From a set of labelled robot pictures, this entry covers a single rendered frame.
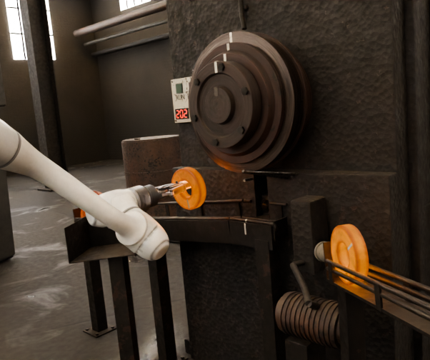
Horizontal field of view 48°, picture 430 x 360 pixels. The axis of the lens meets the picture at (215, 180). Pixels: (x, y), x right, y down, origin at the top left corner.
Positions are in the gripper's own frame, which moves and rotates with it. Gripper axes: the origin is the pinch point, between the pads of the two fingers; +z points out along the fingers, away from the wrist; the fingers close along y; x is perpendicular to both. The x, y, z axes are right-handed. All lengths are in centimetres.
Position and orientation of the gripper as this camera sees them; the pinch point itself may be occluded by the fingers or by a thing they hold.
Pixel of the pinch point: (187, 183)
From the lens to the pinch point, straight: 177.3
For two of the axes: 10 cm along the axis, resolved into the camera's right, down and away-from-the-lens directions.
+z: 6.8, -2.2, 7.0
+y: 7.2, 0.4, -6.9
